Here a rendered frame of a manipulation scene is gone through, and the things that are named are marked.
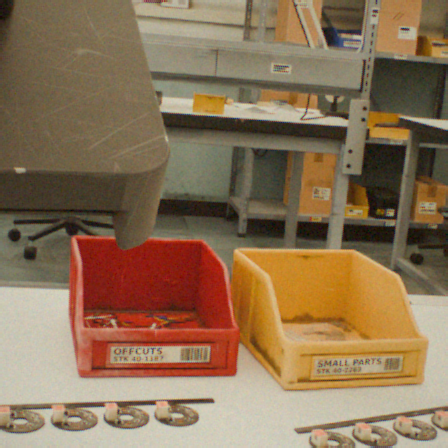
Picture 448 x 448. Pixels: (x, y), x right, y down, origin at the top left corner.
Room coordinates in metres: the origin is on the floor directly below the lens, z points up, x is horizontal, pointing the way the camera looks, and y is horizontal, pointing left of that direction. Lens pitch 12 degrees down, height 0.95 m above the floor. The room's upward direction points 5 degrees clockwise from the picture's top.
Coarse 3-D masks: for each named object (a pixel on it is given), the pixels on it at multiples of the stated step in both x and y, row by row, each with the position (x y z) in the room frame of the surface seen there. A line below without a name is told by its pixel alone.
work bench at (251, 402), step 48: (0, 288) 0.61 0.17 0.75; (0, 336) 0.51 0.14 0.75; (48, 336) 0.52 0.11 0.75; (432, 336) 0.60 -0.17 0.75; (0, 384) 0.44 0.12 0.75; (48, 384) 0.44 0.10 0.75; (96, 384) 0.45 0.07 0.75; (144, 384) 0.46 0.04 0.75; (192, 384) 0.46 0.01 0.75; (240, 384) 0.47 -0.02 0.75; (432, 384) 0.50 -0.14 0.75; (0, 432) 0.38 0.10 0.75; (48, 432) 0.38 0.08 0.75; (96, 432) 0.39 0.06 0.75; (144, 432) 0.39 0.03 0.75; (192, 432) 0.40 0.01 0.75; (240, 432) 0.40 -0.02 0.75; (288, 432) 0.41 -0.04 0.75; (336, 432) 0.42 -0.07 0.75
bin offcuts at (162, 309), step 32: (96, 256) 0.57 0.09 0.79; (128, 256) 0.58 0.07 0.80; (160, 256) 0.58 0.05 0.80; (192, 256) 0.59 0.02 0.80; (96, 288) 0.57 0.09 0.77; (128, 288) 0.58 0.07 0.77; (160, 288) 0.58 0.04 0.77; (192, 288) 0.59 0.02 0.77; (224, 288) 0.52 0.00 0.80; (96, 320) 0.55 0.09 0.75; (128, 320) 0.56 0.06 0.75; (160, 320) 0.56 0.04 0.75; (192, 320) 0.57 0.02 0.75; (224, 320) 0.51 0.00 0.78; (96, 352) 0.46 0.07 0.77; (128, 352) 0.46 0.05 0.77; (160, 352) 0.47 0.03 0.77; (192, 352) 0.47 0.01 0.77; (224, 352) 0.48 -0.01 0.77
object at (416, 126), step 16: (416, 128) 3.13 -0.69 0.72; (432, 128) 2.98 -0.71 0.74; (416, 144) 3.29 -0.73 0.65; (416, 160) 3.29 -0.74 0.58; (400, 192) 3.31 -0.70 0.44; (400, 208) 3.30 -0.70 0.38; (400, 224) 3.28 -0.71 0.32; (400, 240) 3.28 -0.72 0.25; (400, 256) 3.28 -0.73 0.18; (400, 272) 3.29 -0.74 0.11; (416, 272) 3.07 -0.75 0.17; (432, 288) 2.90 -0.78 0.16
